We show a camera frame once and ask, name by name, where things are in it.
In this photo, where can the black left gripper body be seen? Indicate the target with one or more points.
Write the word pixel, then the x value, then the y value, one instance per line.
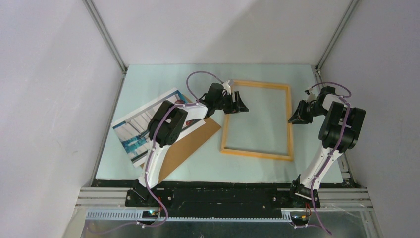
pixel 229 107

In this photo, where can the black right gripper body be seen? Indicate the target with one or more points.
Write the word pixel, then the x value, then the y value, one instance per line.
pixel 313 110

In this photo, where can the wooden picture frame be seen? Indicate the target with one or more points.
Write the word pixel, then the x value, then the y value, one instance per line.
pixel 263 131

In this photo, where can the printed photo with white border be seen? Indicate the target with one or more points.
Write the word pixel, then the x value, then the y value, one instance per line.
pixel 132 131

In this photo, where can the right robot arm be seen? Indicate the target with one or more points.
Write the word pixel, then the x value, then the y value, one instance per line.
pixel 339 132

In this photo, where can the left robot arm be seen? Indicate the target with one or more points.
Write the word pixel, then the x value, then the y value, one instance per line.
pixel 167 123

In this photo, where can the brown cardboard backing board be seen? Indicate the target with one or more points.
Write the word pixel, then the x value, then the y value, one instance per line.
pixel 185 147

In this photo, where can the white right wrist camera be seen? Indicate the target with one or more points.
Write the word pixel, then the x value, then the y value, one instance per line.
pixel 311 96

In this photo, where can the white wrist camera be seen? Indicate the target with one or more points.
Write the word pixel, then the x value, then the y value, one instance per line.
pixel 227 86
pixel 311 96

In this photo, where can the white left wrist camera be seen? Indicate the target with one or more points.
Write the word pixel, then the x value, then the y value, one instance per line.
pixel 227 86

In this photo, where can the right aluminium corner post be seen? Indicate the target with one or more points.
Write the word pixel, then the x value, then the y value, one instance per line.
pixel 352 6

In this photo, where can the aluminium corner post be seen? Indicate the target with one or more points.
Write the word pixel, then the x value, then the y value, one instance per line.
pixel 352 6
pixel 105 34

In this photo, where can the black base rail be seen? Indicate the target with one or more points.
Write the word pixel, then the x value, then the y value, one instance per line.
pixel 217 200

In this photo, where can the left aluminium corner post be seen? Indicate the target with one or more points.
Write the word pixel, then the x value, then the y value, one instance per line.
pixel 105 34

